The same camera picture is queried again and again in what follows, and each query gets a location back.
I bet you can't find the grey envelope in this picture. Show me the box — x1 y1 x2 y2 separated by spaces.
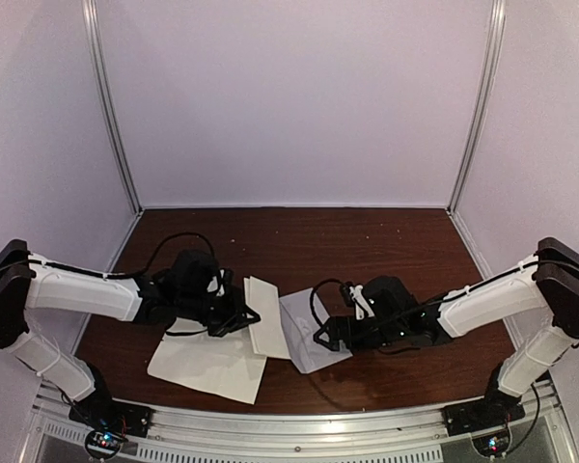
280 288 352 374

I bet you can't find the left aluminium frame post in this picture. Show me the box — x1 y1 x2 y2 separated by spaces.
81 0 143 215

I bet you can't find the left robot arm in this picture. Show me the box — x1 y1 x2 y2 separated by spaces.
0 239 261 428

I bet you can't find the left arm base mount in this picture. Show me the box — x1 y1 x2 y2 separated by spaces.
69 401 152 461

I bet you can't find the right black cable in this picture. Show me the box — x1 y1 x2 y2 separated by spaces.
309 278 579 358

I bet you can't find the aluminium frame post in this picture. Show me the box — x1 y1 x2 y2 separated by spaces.
81 0 143 215
447 0 507 216

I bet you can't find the white letter sheet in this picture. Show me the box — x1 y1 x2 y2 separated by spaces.
243 276 290 360

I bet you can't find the lower white paper sheet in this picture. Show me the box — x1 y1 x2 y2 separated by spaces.
148 332 266 404

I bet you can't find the left black cable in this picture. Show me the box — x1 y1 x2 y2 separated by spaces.
0 232 218 339

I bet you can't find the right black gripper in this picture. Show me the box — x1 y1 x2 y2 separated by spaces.
314 315 405 352

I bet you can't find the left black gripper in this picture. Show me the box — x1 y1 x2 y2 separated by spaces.
178 286 260 339

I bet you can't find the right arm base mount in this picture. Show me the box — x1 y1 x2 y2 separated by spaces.
443 399 526 459

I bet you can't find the front aluminium rail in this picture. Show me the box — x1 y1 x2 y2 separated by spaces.
15 380 579 462

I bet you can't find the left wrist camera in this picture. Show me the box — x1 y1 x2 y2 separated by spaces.
207 268 234 297

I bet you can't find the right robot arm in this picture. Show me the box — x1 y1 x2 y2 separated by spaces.
313 237 579 426

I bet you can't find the right aluminium frame post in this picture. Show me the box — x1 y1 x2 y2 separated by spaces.
447 0 507 216

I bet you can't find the black cable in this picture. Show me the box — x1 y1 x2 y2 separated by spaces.
309 278 579 358
0 232 218 339

